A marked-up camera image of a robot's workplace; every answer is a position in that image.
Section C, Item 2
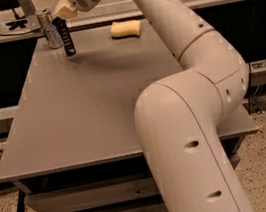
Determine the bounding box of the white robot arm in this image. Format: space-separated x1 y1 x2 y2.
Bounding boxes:
54 0 255 212

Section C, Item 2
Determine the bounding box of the grey metal rail frame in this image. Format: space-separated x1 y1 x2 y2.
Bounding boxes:
0 0 242 40

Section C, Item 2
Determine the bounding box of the yellow sponge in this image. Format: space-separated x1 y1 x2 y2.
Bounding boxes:
110 20 141 38

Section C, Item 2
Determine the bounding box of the silver redbull can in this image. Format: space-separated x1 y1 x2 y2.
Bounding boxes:
35 8 63 49

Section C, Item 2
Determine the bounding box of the grey drawer cabinet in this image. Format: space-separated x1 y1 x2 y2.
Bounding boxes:
0 2 266 212

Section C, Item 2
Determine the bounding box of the grey top drawer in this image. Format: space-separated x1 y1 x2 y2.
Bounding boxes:
25 174 224 212

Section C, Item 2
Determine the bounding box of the black office chair base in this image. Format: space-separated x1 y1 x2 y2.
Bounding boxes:
0 0 36 30

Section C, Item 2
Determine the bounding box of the black caster leg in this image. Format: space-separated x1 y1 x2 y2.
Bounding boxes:
10 187 33 212

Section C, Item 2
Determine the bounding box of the black rxbar chocolate wrapper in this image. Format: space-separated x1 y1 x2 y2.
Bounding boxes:
53 17 76 57

